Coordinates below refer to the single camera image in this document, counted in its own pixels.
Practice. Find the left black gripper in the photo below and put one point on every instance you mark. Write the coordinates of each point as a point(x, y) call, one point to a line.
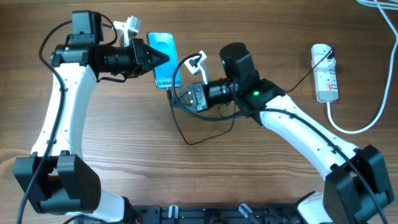
point(139, 50)

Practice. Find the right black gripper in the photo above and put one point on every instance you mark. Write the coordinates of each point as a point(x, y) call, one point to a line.
point(200, 96)

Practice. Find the blue Galaxy smartphone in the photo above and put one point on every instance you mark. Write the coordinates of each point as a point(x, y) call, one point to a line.
point(164, 42)

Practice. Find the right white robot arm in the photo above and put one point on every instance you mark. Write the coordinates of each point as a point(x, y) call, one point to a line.
point(357, 185)

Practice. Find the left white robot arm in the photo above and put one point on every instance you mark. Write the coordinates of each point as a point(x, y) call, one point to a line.
point(54, 177)

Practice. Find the white power strip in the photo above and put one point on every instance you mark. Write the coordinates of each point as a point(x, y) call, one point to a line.
point(324, 63)

